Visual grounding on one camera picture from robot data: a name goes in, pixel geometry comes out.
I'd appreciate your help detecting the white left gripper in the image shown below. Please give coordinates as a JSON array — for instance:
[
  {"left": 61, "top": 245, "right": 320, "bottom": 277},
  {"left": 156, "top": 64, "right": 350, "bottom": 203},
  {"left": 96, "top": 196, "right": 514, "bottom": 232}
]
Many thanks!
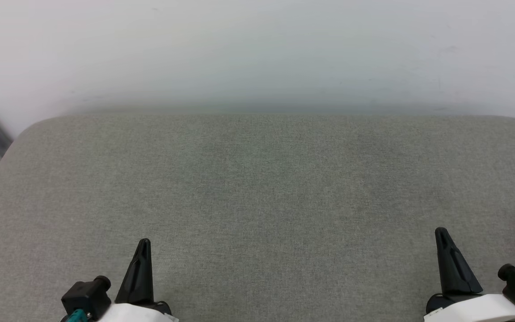
[{"left": 100, "top": 238, "right": 180, "bottom": 322}]

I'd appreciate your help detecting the grey fabric sofa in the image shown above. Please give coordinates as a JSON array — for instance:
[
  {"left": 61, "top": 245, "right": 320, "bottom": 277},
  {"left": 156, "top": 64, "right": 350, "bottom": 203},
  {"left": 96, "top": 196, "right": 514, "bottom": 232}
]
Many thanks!
[{"left": 0, "top": 114, "right": 515, "bottom": 322}]

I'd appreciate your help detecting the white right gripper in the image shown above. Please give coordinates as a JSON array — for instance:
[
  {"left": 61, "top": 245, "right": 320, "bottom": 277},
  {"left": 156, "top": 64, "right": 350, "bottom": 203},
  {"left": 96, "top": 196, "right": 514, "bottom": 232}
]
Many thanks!
[{"left": 424, "top": 227, "right": 515, "bottom": 322}]

